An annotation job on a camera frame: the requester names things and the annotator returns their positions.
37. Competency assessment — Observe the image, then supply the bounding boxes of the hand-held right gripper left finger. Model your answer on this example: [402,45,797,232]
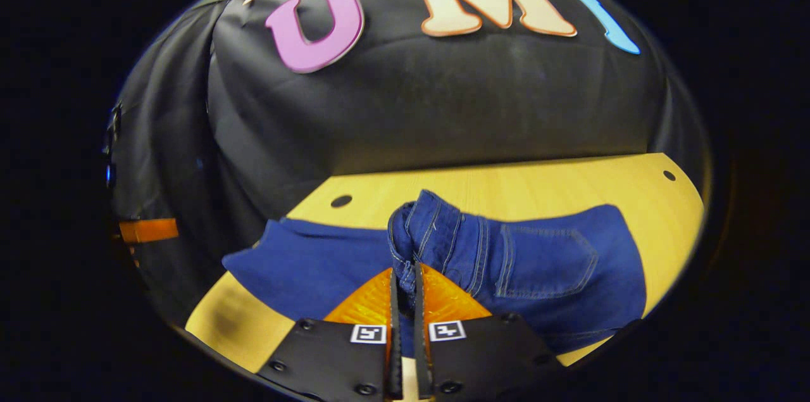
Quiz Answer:
[256,268,403,400]

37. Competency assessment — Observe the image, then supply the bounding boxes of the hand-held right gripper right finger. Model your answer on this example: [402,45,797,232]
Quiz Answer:
[414,263,564,400]

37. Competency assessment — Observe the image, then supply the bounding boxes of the blue jeans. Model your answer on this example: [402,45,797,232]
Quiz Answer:
[221,189,648,355]

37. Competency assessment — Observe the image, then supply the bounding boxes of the black backdrop cloth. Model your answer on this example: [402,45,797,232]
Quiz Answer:
[104,0,713,327]

